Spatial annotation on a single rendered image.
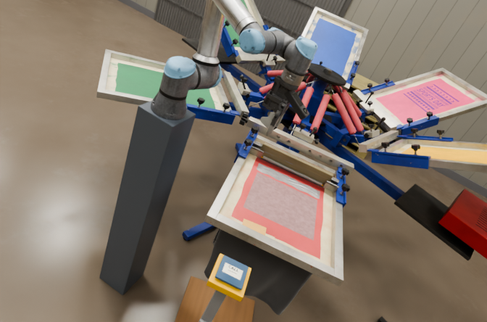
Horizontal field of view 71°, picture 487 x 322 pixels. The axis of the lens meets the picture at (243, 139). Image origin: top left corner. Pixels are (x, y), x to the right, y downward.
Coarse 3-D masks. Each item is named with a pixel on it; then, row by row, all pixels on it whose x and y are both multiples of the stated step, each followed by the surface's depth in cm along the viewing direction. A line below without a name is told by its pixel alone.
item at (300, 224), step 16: (288, 192) 170; (304, 192) 175; (320, 192) 181; (288, 208) 160; (304, 208) 164; (320, 208) 169; (288, 224) 151; (304, 224) 155; (320, 224) 159; (288, 240) 142; (304, 240) 146; (320, 240) 150
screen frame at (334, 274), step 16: (272, 144) 197; (240, 160) 172; (224, 192) 147; (336, 208) 168; (224, 224) 133; (240, 224) 135; (336, 224) 157; (256, 240) 132; (272, 240) 134; (336, 240) 148; (288, 256) 132; (304, 256) 133; (336, 256) 140; (320, 272) 131; (336, 272) 132
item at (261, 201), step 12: (252, 168) 176; (276, 168) 184; (252, 180) 168; (264, 180) 171; (276, 180) 175; (252, 192) 160; (264, 192) 163; (276, 192) 167; (240, 204) 150; (252, 204) 153; (264, 204) 156; (276, 204) 159; (240, 216) 144; (252, 216) 147; (264, 216) 149; (276, 216) 152; (276, 228) 146
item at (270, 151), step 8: (264, 144) 180; (264, 152) 182; (272, 152) 181; (280, 152) 180; (280, 160) 182; (288, 160) 180; (296, 160) 179; (304, 160) 181; (296, 168) 181; (304, 168) 180; (312, 168) 179; (320, 168) 180; (312, 176) 181; (320, 176) 180; (328, 176) 179
